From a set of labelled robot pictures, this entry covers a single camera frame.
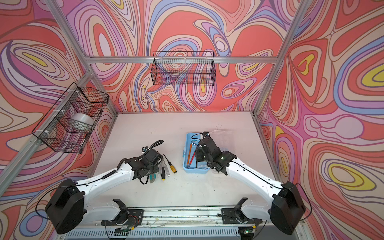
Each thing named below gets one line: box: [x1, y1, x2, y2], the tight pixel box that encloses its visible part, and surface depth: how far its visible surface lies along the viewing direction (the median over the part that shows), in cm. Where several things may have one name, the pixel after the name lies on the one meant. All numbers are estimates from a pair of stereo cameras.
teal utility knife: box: [149, 173, 157, 184], surface depth 83 cm
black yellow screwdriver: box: [161, 159, 166, 181], surface depth 88 cm
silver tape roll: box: [70, 113, 95, 130], surface depth 74 cm
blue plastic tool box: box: [183, 132, 210, 174], surface depth 95 cm
